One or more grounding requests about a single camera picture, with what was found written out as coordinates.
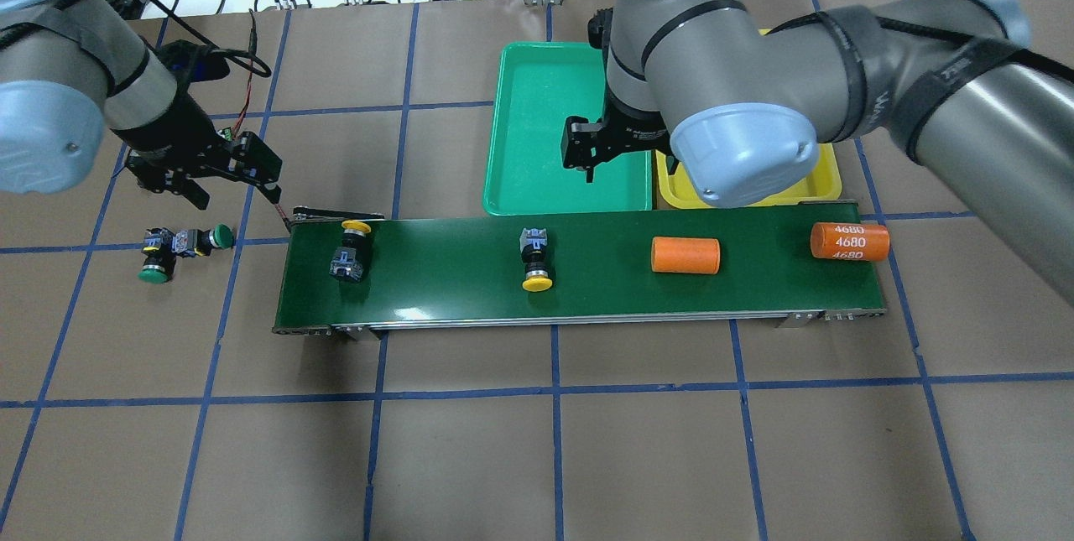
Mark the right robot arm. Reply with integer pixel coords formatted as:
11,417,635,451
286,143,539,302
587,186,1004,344
561,0,1073,301

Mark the green push button right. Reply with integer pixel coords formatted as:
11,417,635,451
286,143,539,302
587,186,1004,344
171,224,235,257

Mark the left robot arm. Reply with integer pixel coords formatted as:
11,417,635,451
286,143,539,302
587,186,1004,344
1,0,284,210

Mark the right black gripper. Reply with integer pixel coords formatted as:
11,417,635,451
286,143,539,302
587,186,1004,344
561,91,672,182

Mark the red black power cable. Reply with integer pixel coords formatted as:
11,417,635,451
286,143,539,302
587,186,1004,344
220,11,293,231

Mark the yellow push button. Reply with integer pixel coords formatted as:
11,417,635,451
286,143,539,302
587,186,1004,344
520,228,554,293
329,220,373,284

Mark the green plastic tray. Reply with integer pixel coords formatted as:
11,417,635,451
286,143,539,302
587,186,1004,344
482,43,653,216

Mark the green push button left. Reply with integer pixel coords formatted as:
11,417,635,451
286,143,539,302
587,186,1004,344
137,226,177,284

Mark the orange cylinder marked 4680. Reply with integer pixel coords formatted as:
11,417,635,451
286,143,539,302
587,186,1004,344
810,222,890,262

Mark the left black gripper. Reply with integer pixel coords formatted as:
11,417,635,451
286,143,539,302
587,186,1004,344
124,120,284,210

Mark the green conveyor belt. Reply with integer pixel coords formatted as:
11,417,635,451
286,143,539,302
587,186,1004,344
273,202,886,335

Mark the plain orange cylinder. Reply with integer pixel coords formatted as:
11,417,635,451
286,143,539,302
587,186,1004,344
649,237,722,276

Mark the green push button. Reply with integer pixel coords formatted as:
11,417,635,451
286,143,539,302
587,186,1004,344
171,224,235,257
137,226,177,284

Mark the yellow plastic tray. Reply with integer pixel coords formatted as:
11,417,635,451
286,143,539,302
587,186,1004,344
654,143,842,211

